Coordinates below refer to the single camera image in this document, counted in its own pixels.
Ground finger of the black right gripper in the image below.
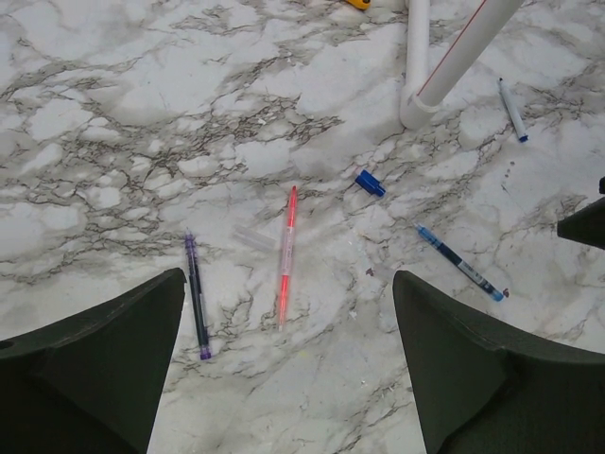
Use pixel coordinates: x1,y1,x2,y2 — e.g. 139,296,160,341
557,177,605,250

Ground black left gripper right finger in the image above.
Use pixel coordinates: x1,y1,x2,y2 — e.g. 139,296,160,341
392,271,604,453

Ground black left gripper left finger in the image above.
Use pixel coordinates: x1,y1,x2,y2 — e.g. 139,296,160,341
1,269,185,453

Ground blue gel pen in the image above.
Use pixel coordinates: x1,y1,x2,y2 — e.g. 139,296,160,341
414,223,509,302

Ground purple gel pen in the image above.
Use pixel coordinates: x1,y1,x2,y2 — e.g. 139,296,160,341
184,231,212,360

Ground clear pen cap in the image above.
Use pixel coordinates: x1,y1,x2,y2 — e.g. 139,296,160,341
233,225,276,252

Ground red pen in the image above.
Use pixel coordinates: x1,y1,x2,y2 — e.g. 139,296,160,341
277,186,298,331

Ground white blue marker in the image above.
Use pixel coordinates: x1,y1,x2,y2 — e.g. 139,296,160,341
498,78,528,143

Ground blue marker cap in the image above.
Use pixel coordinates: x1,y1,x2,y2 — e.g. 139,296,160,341
354,169,386,198

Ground yellow utility knife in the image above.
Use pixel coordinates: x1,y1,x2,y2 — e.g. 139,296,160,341
347,0,372,10

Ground white PVC pipe frame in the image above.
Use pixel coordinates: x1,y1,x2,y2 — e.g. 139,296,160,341
399,0,523,130

